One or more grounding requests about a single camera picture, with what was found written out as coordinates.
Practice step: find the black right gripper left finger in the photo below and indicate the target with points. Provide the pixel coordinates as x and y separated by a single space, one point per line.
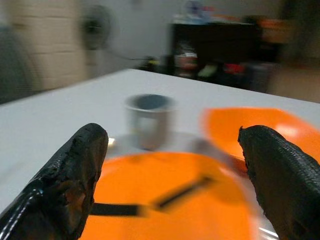
57 190

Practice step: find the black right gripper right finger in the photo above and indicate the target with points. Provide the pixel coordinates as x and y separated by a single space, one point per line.
282 180

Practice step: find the silver metal spoon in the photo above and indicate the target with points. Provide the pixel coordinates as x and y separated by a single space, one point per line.
217 155

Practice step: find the black chopstick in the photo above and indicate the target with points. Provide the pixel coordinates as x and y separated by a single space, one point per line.
182 192
112 210

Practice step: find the orange bowl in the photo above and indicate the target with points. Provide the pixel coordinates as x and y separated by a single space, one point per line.
225 125

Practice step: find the orange plate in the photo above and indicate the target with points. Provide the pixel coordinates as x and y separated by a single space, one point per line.
162 180

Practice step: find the grey mug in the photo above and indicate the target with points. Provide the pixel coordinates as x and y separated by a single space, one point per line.
150 125

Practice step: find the black storage shelf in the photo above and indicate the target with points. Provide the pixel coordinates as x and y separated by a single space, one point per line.
225 42

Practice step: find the black standing fan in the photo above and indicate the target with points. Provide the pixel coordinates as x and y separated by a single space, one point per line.
96 27

